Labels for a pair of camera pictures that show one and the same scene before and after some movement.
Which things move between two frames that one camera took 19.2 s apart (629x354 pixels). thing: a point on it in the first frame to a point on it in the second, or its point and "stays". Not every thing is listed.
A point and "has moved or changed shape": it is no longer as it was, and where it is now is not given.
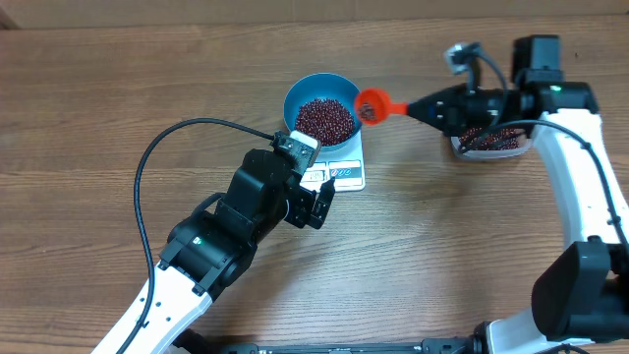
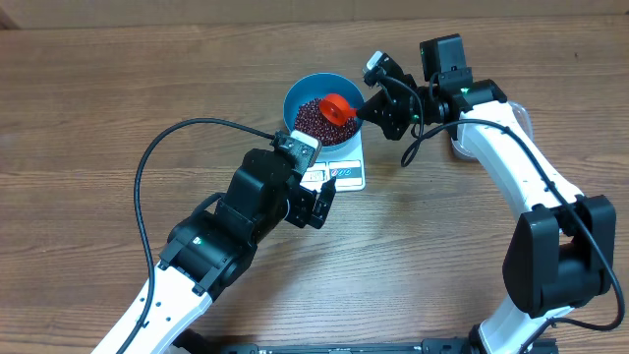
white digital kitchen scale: [345, 164] stays
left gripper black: [302, 214] stays
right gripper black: [455, 104] to [383, 109]
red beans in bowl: [325, 120] stays
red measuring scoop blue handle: [373, 107] has moved or changed shape
